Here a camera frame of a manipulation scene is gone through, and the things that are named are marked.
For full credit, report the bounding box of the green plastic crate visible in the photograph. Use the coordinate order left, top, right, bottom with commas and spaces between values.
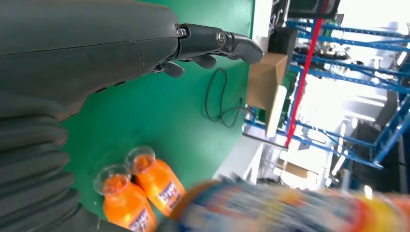
280, 70, 300, 129

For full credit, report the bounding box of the white table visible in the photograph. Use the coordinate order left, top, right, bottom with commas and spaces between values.
213, 134, 268, 187
251, 0, 273, 42

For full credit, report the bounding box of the black cable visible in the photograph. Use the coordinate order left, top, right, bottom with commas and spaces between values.
202, 67, 254, 129

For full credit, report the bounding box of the black carrying case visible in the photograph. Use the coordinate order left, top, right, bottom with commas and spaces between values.
267, 27, 298, 57

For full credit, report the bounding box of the black bag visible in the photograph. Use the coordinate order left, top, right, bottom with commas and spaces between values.
286, 0, 342, 19

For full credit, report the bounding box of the green table mat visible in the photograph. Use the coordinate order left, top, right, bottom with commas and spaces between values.
60, 0, 257, 221

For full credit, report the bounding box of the blue metal shelf rack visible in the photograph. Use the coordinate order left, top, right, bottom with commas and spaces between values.
243, 19, 410, 170

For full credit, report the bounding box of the orange detergent bottle clear cap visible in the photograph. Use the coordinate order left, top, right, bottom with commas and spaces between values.
124, 145, 187, 217
157, 179, 410, 232
93, 164, 158, 232

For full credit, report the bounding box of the red pole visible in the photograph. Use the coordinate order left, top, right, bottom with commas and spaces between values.
284, 0, 331, 148

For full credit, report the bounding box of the open cardboard box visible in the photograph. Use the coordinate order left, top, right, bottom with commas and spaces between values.
246, 52, 289, 111

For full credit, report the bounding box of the brown cardboard box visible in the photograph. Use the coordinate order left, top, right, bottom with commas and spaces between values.
277, 160, 310, 179

